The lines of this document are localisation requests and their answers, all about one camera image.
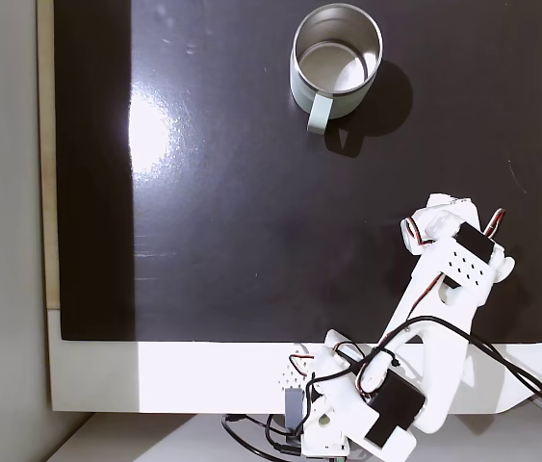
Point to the pale green steel cup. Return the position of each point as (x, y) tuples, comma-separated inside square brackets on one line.
[(333, 72)]

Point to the black mat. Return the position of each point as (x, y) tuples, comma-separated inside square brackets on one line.
[(251, 216)]

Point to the white board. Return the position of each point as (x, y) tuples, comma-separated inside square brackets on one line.
[(179, 375)]

